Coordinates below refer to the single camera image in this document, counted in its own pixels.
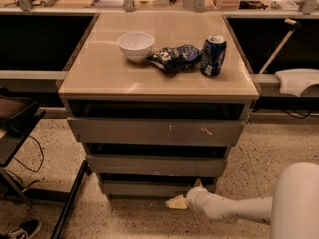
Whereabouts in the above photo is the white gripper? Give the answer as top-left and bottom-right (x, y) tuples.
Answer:
(165, 179), (216, 217)

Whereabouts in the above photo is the grey bottom drawer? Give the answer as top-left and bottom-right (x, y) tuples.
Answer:
(100, 181), (192, 198)

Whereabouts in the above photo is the grey drawer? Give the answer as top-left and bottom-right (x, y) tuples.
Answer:
(100, 181), (192, 198)
(67, 117), (244, 146)
(86, 155), (225, 177)

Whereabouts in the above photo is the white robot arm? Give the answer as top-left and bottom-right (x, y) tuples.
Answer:
(166, 162), (319, 239)

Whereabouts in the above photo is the grey middle drawer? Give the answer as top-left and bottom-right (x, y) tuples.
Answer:
(86, 155), (225, 177)

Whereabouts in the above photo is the grey drawer cabinet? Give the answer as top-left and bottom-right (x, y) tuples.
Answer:
(59, 11), (258, 190)

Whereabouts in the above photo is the grey top drawer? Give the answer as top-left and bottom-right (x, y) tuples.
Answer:
(67, 117), (244, 146)

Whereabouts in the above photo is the blue chip bag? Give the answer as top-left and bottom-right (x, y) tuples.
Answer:
(147, 44), (202, 73)

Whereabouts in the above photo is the blue soda can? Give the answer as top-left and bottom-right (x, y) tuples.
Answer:
(200, 35), (227, 77)

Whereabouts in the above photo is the white curved plastic cover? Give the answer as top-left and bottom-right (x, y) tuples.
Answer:
(275, 68), (319, 97)

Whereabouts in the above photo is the white bowl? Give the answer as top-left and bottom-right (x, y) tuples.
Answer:
(117, 32), (155, 62)

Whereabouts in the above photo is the black sneaker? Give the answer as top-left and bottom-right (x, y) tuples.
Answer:
(0, 219), (42, 239)

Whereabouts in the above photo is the black metal cart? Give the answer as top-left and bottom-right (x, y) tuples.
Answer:
(0, 95), (90, 239)

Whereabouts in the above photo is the white stick with knob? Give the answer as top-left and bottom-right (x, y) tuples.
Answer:
(259, 18), (301, 74)

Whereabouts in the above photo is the black cable under bench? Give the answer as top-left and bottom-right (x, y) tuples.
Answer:
(280, 108), (317, 120)

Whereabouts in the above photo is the black cable on floor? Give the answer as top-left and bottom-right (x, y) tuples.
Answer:
(3, 134), (45, 191)

